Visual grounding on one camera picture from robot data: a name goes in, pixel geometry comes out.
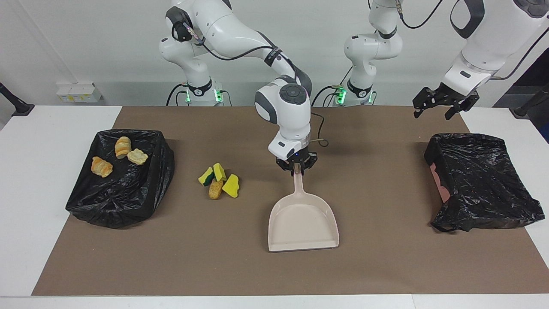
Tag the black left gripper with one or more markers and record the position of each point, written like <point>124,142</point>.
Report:
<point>453,99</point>

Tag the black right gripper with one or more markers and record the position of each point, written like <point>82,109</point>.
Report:
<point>300,158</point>

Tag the beige plastic dustpan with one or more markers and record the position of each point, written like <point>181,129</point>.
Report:
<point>302,223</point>

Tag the yellow sponge piece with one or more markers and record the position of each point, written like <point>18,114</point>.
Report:
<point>219,171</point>
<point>231,186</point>

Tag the brown bread roll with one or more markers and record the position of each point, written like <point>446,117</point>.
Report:
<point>215,189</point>

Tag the yellow sponge with green pad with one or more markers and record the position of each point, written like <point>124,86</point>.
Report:
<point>205,176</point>

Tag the golden croissant piece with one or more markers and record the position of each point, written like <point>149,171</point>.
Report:
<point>102,167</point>
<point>123,147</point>
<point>138,156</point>

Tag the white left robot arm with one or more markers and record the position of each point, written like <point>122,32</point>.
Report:
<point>373,47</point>

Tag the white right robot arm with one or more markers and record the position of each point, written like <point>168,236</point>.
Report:
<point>214,30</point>

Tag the pink bin with black bag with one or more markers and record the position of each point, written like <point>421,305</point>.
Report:
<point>480,180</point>

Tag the bin lined with black bag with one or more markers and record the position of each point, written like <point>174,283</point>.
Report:
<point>120,201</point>

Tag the brown table mat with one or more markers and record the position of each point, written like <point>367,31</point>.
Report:
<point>214,266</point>

